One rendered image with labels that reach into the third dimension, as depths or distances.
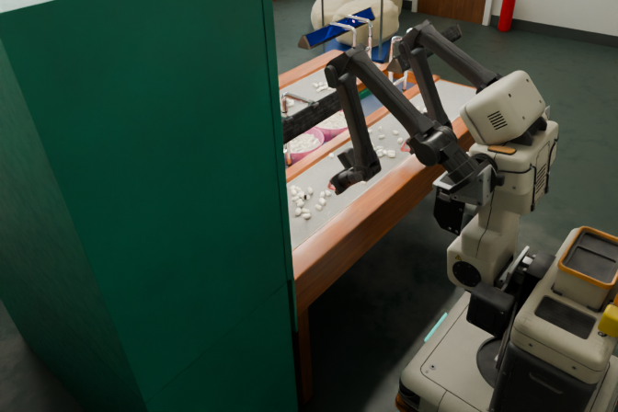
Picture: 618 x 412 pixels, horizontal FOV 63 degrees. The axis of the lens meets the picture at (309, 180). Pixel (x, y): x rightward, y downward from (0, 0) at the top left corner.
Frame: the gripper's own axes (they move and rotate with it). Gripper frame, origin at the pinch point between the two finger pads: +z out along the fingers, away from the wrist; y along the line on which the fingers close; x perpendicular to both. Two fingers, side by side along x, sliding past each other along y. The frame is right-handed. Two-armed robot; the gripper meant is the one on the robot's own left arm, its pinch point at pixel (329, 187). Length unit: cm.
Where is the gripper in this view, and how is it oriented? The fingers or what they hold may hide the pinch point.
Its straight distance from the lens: 192.7
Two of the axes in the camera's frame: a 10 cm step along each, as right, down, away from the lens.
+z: -5.5, 2.8, 7.9
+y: -6.4, 4.6, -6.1
